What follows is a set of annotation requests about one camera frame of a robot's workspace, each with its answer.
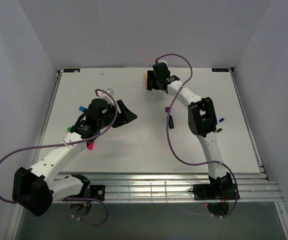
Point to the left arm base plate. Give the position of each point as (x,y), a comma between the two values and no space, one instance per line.
(96,192)

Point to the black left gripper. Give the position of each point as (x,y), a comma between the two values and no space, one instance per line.
(125,116)

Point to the aluminium table frame rail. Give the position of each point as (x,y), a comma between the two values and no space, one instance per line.
(175,188)

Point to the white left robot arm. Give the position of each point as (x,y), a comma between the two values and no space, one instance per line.
(36,188)

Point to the pink black highlighter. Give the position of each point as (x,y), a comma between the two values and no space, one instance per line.
(91,146)

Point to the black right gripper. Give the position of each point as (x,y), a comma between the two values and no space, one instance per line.
(151,76)

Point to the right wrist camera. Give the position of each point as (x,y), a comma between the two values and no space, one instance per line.
(158,61)

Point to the blue black highlighter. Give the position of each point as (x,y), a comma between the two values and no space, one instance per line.
(82,108)

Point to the pale orange yellow highlighter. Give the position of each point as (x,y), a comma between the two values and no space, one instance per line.
(144,81)

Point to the purple black highlighter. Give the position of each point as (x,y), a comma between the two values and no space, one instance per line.
(170,122)

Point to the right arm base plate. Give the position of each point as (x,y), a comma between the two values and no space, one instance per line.
(208,192)

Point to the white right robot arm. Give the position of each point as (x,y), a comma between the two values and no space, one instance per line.
(202,122)

